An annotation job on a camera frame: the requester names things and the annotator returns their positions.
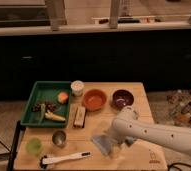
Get blue towel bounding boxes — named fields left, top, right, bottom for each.
left=91, top=135, right=112, bottom=156

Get blue sponge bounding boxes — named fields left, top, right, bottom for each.
left=125, top=136, right=136, bottom=147

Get wooden block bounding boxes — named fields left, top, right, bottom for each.
left=73, top=106, right=86, bottom=128

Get toy corn cob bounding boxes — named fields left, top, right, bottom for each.
left=45, top=112, right=66, bottom=122

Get green plastic tray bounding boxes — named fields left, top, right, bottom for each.
left=21, top=81, right=72, bottom=128

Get white ribbed cup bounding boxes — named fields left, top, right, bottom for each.
left=71, top=80, right=84, bottom=96

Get spice bottle rack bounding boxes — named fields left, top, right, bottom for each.
left=167, top=90, right=191, bottom=127

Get orange bowl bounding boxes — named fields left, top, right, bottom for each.
left=82, top=89, right=107, bottom=111

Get dark purple bowl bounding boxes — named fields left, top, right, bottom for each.
left=112, top=89, right=134, bottom=110

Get green plastic cup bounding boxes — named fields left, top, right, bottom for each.
left=26, top=138, right=42, bottom=156

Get dark toy grapes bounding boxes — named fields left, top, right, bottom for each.
left=32, top=101, right=56, bottom=112

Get white handled brush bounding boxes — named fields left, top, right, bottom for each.
left=40, top=152, right=91, bottom=169

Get small metal cup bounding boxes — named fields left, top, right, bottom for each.
left=52, top=130, right=66, bottom=148

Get toy peach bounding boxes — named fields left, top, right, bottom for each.
left=57, top=92, right=69, bottom=104

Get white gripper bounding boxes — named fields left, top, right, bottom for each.
left=106, top=129, right=125, bottom=159

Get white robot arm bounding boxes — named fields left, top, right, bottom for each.
left=108, top=106, right=191, bottom=156

